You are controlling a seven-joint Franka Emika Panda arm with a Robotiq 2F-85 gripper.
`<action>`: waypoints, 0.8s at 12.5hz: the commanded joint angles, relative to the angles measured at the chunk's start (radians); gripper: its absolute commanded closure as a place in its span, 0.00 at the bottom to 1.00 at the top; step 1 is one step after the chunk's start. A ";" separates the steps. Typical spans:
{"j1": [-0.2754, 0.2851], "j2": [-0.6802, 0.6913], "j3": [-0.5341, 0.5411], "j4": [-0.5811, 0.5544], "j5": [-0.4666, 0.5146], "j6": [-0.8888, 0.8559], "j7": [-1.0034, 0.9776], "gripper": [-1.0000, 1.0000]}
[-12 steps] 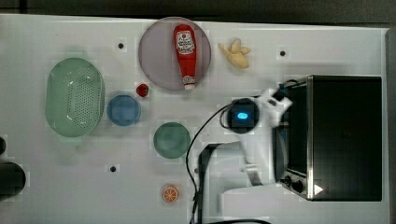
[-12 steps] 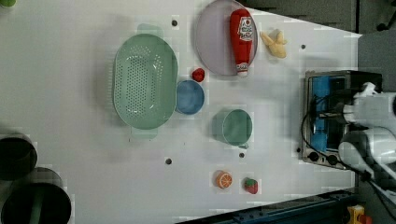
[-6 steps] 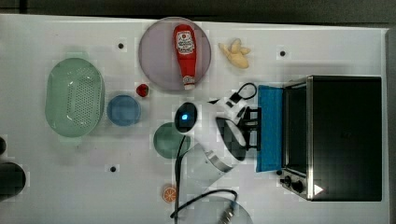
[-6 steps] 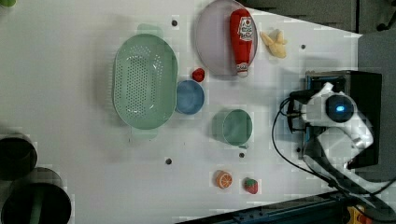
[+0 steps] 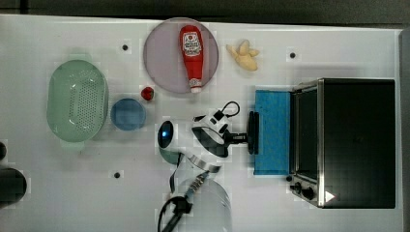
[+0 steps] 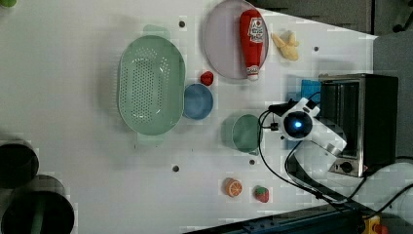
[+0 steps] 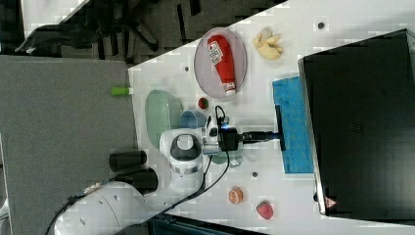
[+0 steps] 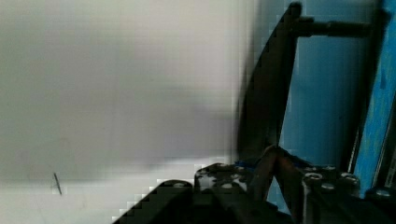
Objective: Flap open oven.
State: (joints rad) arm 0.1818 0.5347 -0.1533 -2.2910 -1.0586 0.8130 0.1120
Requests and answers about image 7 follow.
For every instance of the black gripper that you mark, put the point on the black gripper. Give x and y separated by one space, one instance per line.
229 138

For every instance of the black toaster oven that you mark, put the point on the black toaster oven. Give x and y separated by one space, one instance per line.
348 119

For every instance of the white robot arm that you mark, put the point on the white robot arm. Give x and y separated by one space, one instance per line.
109 207

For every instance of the green mug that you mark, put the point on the green mug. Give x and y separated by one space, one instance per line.
235 158

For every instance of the small red toy fruit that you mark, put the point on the small red toy fruit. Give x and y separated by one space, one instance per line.
203 103

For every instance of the blue bowl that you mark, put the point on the blue bowl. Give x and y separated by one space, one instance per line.
192 119

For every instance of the toy orange half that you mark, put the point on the toy orange half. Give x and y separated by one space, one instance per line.
235 196

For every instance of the toy strawberry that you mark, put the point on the toy strawberry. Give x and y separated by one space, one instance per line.
264 209

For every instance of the grey round plate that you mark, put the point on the grey round plate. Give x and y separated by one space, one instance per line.
205 72

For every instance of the green perforated colander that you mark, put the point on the green perforated colander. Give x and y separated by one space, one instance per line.
163 112

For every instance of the red ketchup bottle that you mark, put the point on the red ketchup bottle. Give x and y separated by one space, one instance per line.
220 53

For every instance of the black cylinder with spatula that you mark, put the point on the black cylinder with spatula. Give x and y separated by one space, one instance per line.
144 180

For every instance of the black cylinder cup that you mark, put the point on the black cylinder cup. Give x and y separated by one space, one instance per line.
125 160

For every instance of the green cylinder at table edge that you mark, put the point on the green cylinder at table edge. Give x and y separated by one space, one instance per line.
121 91

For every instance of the black office chair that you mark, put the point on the black office chair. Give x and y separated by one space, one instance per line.
95 20

